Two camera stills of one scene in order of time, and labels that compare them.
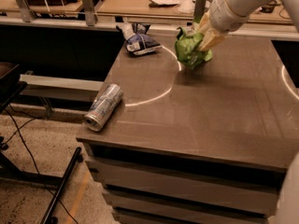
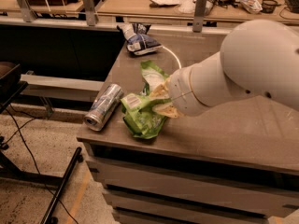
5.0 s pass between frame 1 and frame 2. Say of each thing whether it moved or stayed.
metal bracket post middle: stayed
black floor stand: stayed
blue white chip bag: stayed
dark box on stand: stayed
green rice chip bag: moved
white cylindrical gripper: moved
